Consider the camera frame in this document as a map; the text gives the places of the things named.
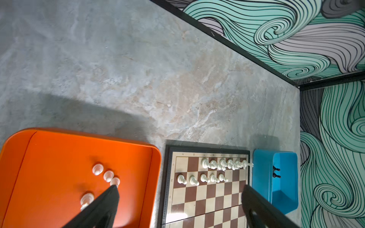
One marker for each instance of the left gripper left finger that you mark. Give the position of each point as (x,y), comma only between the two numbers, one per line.
(100,213)

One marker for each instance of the blue plastic tray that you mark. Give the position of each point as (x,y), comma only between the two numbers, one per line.
(275,178)

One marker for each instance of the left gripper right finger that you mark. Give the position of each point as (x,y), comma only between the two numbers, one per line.
(260,213)

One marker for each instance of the orange plastic tray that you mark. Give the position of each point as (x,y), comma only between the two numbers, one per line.
(45,172)

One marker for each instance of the white pawn in tray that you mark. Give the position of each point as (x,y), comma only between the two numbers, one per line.
(108,175)
(97,169)
(115,181)

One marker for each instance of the folding chess board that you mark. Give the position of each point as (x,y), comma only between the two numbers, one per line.
(202,187)

